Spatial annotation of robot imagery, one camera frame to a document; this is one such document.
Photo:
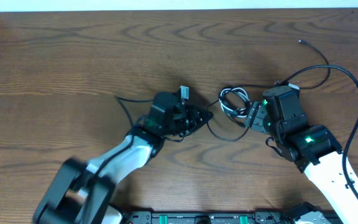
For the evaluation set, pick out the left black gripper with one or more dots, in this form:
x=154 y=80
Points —
x=196 y=116

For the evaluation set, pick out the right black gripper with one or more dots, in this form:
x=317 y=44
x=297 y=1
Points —
x=255 y=116

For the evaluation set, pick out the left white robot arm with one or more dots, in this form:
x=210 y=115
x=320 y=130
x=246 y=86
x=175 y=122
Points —
x=81 y=191

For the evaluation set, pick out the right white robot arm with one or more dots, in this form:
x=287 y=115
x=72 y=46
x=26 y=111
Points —
x=312 y=148

